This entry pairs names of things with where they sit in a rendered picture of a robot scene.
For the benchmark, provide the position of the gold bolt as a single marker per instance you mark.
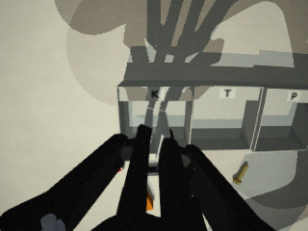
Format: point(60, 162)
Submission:
point(237, 180)

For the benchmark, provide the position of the grey three-compartment bin rack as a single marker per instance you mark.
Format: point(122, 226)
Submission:
point(222, 118)

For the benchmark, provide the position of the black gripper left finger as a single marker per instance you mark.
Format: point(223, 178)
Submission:
point(64, 205)

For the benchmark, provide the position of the black battery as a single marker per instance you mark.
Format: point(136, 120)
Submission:
point(152, 171)

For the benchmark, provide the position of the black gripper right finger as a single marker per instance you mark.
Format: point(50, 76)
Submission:
point(182, 195)

